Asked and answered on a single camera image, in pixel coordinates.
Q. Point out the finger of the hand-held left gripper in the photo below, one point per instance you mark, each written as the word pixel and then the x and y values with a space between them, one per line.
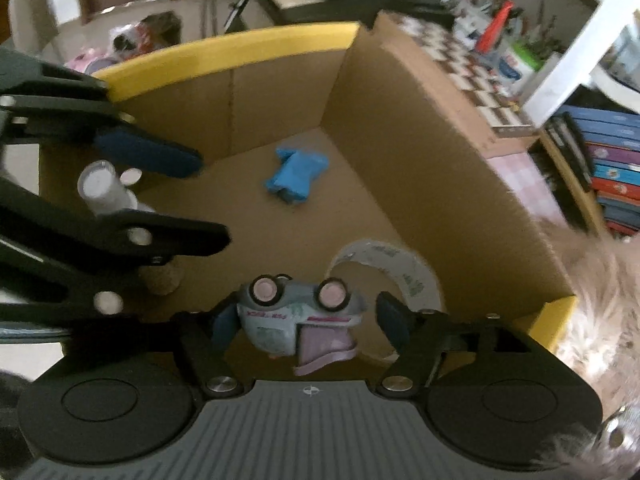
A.
pixel 190 240
pixel 150 152

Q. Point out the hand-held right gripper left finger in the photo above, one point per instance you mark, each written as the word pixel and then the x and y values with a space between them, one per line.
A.
pixel 225 325

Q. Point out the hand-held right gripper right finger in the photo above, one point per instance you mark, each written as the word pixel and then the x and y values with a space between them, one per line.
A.
pixel 392 320

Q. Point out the yellow tape roll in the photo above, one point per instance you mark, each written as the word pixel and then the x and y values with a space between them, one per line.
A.
pixel 415 280

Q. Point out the grey toy car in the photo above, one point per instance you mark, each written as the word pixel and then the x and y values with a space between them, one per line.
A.
pixel 280 325

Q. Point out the small clear spray bottle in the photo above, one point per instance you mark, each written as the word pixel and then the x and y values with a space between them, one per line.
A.
pixel 102 187

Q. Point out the blue toy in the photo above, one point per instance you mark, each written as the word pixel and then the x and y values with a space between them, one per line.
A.
pixel 297 172

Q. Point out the yellow cardboard box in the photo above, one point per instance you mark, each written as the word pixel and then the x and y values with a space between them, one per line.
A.
pixel 425 185

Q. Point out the fluffy cream ginger cat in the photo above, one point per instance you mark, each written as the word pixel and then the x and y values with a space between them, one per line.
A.
pixel 600 310

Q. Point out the grey fluffy charm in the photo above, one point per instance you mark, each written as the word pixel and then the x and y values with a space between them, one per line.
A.
pixel 615 440

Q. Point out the wooden chessboard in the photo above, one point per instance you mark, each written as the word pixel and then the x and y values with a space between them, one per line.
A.
pixel 465 75

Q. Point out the row of colourful books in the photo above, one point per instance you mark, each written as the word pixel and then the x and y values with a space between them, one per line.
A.
pixel 615 170

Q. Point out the white metal bookshelf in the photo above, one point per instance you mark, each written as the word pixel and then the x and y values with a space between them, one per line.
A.
pixel 575 60

